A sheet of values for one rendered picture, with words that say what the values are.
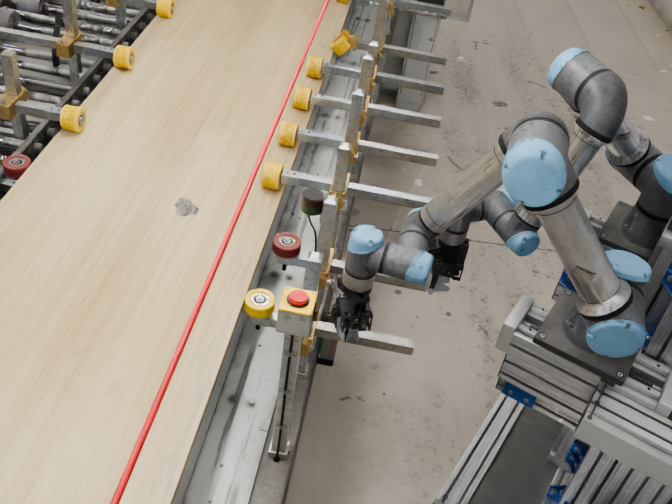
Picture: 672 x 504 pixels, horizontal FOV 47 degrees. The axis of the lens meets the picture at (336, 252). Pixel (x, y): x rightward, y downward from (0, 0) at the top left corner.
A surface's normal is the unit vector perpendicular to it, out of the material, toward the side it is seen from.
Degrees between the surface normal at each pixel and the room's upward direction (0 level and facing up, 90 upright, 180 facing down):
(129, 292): 0
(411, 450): 0
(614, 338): 96
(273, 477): 0
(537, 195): 85
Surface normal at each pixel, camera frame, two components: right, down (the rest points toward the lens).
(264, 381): 0.12, -0.75
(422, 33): -0.15, 0.62
